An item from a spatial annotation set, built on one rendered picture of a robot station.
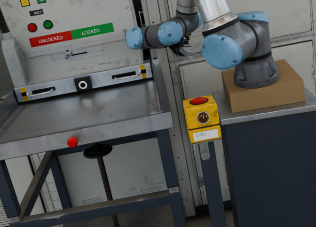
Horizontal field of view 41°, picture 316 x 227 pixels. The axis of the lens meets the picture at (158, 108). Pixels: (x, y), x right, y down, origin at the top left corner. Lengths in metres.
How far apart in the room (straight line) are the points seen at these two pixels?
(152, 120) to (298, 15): 0.97
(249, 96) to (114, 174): 0.97
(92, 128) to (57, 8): 0.53
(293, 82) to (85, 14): 0.78
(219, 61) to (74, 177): 1.14
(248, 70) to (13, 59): 0.82
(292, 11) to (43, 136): 1.22
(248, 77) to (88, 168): 1.04
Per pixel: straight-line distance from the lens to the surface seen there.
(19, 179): 2.20
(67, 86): 1.71
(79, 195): 2.21
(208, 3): 1.26
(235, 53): 1.24
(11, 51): 1.60
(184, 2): 1.48
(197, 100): 1.08
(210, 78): 1.97
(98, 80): 1.69
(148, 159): 2.10
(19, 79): 1.63
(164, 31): 1.40
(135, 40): 1.46
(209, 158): 1.14
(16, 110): 1.70
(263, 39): 1.38
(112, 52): 1.66
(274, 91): 1.41
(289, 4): 2.01
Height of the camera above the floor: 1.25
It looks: 18 degrees down
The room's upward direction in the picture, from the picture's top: 11 degrees counter-clockwise
